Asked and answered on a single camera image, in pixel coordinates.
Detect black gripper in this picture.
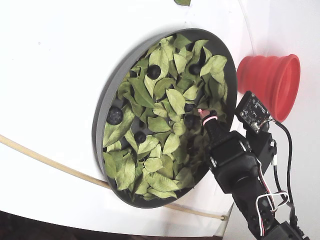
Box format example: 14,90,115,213
198,108,263,195

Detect pile of green leaves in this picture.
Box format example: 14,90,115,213
102,33,229,201

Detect large dark blueberry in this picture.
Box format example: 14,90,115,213
146,64,162,80
106,106,124,126

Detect grey round bowl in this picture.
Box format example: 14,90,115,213
91,28,238,209

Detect red fabric canopy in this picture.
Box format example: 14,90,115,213
236,53,301,123

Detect beige thin tube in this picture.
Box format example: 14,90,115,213
0,134,227,222

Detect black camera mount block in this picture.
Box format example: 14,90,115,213
246,129,278,173

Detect black camera cable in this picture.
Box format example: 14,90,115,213
259,119,305,236

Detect white red servo wires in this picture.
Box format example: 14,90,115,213
254,159,290,237

